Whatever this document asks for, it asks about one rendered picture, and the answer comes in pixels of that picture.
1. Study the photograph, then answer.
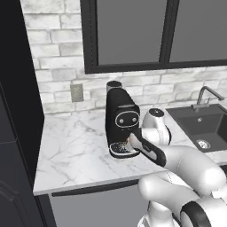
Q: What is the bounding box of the black coffee machine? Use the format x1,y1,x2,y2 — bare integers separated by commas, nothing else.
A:
105,80,142,160

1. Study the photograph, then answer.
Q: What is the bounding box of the white coffee mug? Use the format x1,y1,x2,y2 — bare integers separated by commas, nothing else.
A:
127,133,141,153

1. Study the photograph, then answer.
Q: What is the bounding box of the black framed window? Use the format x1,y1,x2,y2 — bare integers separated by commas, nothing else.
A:
79,0,227,75

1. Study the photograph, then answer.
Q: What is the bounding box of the grey metal tap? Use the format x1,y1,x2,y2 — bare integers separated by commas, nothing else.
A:
191,85,225,112

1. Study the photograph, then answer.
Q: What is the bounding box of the dark grey sink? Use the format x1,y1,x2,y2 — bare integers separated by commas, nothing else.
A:
165,103,227,153

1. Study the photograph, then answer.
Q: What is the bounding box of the black tall cabinet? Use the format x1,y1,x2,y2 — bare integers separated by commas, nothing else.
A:
0,0,58,227

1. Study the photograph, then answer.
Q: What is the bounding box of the grey dishwasher door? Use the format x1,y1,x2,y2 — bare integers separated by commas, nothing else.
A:
48,184,153,227

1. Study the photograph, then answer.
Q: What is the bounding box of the grey wall socket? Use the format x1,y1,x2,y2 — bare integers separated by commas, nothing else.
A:
70,83,84,103

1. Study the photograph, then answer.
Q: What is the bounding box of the black dishwasher handle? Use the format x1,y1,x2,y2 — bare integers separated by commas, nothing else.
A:
51,178,140,198

